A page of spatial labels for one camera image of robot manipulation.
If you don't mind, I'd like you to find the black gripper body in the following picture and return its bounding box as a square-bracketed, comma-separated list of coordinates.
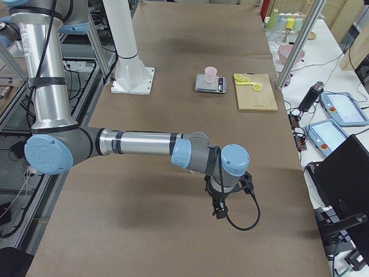
[204, 172, 254, 206]

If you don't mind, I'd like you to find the pink plastic cup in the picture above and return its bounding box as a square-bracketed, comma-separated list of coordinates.
[205, 66, 217, 84]

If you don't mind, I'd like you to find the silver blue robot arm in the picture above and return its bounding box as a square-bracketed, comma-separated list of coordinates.
[6, 1, 254, 219]

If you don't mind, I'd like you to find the second robot arm behind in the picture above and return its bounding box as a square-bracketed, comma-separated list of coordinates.
[1, 16, 21, 48]

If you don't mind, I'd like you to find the grey kitchen scale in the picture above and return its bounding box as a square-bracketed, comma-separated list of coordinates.
[195, 74, 227, 93]

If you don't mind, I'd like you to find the yellow cup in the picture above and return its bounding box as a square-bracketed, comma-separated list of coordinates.
[285, 18, 295, 31]

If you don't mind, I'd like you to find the wooden cutting board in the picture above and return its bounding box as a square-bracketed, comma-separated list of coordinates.
[234, 73, 278, 111]

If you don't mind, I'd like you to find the black power strip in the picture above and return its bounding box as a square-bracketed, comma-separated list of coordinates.
[288, 114, 307, 152]

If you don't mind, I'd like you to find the lemon slice beside knife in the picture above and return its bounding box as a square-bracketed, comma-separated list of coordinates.
[252, 83, 262, 91]

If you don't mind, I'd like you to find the lower blue teach pendant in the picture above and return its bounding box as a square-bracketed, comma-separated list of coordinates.
[304, 119, 348, 157]

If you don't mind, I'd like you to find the blue teach pendant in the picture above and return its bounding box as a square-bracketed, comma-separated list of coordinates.
[320, 92, 368, 127]
[304, 119, 348, 157]

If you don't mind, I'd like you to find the yellow plastic knife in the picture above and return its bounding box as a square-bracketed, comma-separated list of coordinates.
[236, 82, 261, 85]

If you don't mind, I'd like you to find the black bottle steel cap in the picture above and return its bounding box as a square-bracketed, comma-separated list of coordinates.
[298, 81, 324, 112]

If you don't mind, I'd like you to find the upper blue teach pendant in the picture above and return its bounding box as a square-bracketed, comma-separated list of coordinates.
[320, 92, 368, 127]

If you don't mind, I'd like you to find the pink bowl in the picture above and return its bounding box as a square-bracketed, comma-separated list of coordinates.
[278, 44, 306, 65]

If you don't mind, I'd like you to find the green bottle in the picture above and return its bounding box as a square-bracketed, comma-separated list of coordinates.
[265, 9, 279, 30]

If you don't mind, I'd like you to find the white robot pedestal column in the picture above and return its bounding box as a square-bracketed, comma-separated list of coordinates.
[103, 0, 155, 95]

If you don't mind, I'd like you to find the aluminium frame post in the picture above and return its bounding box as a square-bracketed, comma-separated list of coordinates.
[276, 0, 327, 91]

